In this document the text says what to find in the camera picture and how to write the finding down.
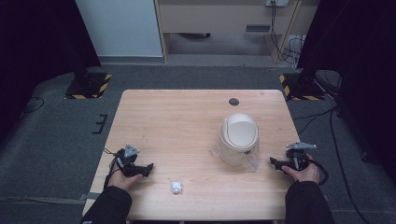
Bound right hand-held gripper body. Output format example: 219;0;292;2
285;141;318;172

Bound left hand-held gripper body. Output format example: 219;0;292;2
115;143;145;178

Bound white paper ball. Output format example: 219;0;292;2
170;180;184;196

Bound white swing-lid trash bin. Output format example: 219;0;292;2
218;112;261;167

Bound person's right hand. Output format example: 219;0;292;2
281;153;321;185

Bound person's left hand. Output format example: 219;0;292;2
106;161;144;191

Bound clear plastic bin liner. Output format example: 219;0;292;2
211;140;262;173

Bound black stand base striped edge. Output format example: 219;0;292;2
278;72;327;102
64;71;113;101

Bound dark curtain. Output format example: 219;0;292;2
296;0;396;186
0;0;102;144

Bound white cabinet panel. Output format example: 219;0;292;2
75;0;164;59

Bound light wooden desk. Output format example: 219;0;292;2
154;0;322;65

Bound grey power strip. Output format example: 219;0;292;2
264;0;290;8

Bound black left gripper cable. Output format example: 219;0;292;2
103;147;120;189

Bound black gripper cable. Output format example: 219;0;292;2
103;147;120;189
307;158;331;187

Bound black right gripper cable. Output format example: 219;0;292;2
307;158;331;187

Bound long black floor cable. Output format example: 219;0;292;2
291;105;373;224

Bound black floor cable loop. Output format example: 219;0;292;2
19;95;46;119

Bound black hanging power cables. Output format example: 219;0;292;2
269;0;306;65

